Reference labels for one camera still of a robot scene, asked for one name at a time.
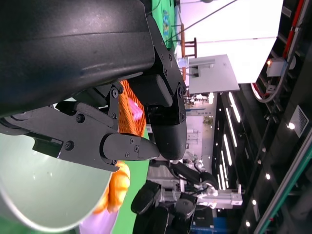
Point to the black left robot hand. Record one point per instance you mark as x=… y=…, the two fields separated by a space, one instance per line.
x=73 y=61

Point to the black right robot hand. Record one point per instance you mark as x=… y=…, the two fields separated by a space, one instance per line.
x=146 y=197

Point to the orange striped bread roll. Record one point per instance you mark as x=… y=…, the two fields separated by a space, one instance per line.
x=119 y=185

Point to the pale green bowl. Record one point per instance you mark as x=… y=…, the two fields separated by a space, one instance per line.
x=48 y=190

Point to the orange wicker basket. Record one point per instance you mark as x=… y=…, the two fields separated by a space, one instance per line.
x=126 y=114

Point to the pink cake slice with cherry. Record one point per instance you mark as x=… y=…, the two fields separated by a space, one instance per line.
x=136 y=109

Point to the green tablecloth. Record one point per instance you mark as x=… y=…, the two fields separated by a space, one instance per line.
x=136 y=170

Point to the round ceiling light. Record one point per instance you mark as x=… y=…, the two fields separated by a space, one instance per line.
x=268 y=176
x=291 y=126

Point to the white wall box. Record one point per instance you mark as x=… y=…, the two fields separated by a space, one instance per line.
x=276 y=67

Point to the red ceiling rail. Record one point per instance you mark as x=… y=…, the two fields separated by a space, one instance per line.
x=287 y=46

